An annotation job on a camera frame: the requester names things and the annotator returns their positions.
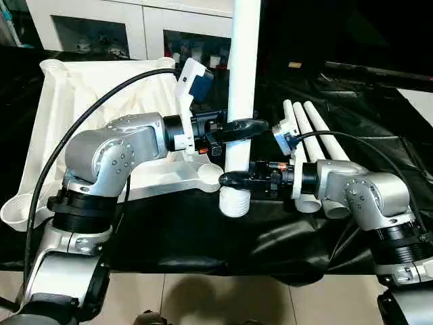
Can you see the white plastic table leg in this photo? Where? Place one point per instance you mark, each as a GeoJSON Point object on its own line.
{"type": "Point", "coordinates": [324, 132]}
{"type": "Point", "coordinates": [288, 106]}
{"type": "Point", "coordinates": [242, 67]}
{"type": "Point", "coordinates": [306, 132]}

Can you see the white plastic table top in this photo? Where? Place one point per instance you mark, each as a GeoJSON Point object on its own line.
{"type": "Point", "coordinates": [101, 88]}

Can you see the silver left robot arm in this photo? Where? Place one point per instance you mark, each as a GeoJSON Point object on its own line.
{"type": "Point", "coordinates": [101, 152]}

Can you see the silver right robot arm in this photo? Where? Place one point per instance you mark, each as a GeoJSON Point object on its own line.
{"type": "Point", "coordinates": [365, 189]}

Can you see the gold rectangular label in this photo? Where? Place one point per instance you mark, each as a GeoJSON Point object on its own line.
{"type": "Point", "coordinates": [295, 64]}

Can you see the black glossy mat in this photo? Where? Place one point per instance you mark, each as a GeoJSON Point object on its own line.
{"type": "Point", "coordinates": [189, 237]}

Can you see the white glass-door cabinet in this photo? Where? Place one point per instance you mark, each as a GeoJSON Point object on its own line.
{"type": "Point", "coordinates": [135, 20]}

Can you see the flat white board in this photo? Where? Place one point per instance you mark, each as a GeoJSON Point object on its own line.
{"type": "Point", "coordinates": [419, 105]}

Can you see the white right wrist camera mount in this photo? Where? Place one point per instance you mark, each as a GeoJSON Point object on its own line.
{"type": "Point", "coordinates": [297, 176]}

